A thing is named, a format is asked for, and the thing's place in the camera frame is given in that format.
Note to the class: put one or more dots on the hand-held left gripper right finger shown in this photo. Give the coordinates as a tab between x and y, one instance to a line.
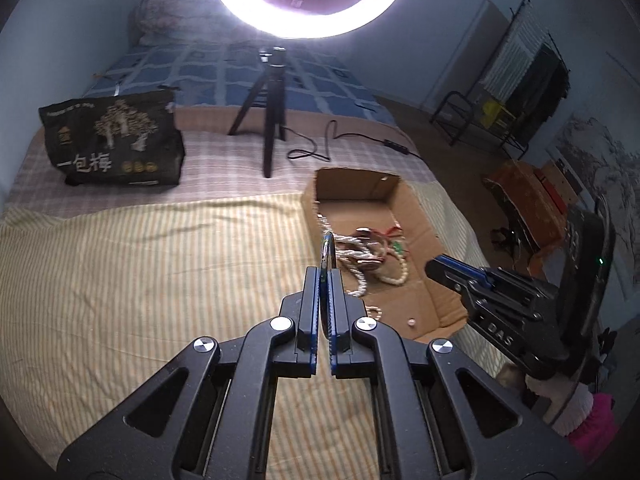
340	320

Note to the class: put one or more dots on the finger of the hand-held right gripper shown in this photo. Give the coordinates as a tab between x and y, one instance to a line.
450	270

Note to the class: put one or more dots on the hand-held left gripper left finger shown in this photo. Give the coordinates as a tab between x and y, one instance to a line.
312	320

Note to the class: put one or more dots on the cardboard box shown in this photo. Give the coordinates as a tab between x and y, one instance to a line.
430	305

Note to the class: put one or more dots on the dark bangle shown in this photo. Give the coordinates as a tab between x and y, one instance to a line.
324	260

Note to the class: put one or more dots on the amber bangle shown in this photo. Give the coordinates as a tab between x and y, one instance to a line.
370	259

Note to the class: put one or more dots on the person's right forearm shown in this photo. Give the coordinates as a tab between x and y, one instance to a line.
575	410

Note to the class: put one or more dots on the black device on floor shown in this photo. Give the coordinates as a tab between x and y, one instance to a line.
505	237

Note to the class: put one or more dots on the orange cloth covered box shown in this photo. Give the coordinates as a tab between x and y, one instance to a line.
515	185

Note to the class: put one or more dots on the brown box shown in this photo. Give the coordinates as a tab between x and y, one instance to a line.
557	180

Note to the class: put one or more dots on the yellow box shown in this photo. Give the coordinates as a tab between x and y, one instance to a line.
492	110

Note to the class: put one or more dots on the yellow striped cloth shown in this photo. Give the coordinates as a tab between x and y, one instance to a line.
150	285

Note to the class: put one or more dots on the black metal shoe rack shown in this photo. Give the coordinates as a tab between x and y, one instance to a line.
452	93

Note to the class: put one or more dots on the beige plaid sheet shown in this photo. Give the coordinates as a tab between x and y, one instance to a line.
210	170

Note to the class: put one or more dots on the black tripod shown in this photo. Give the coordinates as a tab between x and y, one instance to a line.
270	125

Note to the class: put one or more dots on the dark hanging clothes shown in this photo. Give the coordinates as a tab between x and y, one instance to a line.
545	90

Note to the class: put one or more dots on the white striped towel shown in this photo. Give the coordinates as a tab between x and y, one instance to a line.
515	55

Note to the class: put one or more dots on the dark printed snack bag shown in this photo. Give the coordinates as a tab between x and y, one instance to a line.
110	150

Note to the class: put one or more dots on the blue checkered bedsheet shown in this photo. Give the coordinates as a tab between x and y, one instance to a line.
200	80

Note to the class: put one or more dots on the pillow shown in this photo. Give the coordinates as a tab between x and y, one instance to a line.
165	20

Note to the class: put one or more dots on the landscape wall poster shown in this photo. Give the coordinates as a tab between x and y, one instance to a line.
600	160

